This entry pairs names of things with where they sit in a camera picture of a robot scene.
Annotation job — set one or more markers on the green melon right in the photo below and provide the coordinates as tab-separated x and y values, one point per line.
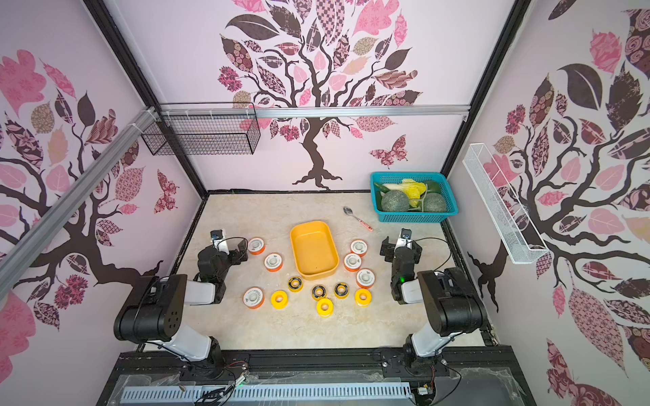
434	202

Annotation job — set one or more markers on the orange tape roll mid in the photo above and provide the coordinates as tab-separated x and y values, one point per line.
273	262
352	262

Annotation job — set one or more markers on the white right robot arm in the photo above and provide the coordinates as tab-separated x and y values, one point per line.
450	300

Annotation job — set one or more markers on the spoon with pink handle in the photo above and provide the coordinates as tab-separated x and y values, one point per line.
348	211

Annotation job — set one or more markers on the black yellow tape roll left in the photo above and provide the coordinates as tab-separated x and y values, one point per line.
295	284

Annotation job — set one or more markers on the black yellow tape roll centre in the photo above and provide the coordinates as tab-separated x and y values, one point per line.
319	292

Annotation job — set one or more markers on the yellow tape roll centre front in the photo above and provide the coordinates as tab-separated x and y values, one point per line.
325	307

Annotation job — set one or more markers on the black yellow tape roll right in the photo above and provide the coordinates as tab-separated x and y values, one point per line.
341	290

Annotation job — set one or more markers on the green melon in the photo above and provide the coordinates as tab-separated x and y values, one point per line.
434	202
395	201

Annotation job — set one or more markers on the black yellow tape roll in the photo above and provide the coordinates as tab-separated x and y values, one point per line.
295	284
341	290
319	292

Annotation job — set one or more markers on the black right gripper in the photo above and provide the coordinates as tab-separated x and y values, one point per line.
400	251

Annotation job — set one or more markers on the yellow plastic storage box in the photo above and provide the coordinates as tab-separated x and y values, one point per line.
314	250

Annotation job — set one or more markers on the orange tape roll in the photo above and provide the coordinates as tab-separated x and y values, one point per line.
365	278
253	298
359	247
256	246

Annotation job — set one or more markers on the aluminium rail wall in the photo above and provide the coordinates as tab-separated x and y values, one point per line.
29	248
320	112

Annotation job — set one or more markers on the white slotted cable duct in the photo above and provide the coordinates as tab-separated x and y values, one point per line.
264	393

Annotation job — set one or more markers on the aluminium rail back wall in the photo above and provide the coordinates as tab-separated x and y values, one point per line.
320	112

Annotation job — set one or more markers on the black base frame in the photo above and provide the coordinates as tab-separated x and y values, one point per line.
264	363

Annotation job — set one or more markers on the white wire wall shelf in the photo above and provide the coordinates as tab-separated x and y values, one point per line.
492	176

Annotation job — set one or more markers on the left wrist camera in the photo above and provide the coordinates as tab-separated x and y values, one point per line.
217	238

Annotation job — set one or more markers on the green melon left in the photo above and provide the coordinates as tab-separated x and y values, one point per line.
395	201

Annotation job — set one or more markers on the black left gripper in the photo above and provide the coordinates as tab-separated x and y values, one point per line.
236	259

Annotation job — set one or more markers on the teal plastic basket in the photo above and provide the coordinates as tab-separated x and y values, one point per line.
414	214

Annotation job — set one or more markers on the aluminium rail left wall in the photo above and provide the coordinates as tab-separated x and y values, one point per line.
29	248

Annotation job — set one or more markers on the black wire wall basket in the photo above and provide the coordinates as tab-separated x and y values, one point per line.
231	129

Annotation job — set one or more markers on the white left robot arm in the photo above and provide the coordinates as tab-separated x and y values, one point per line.
153	312

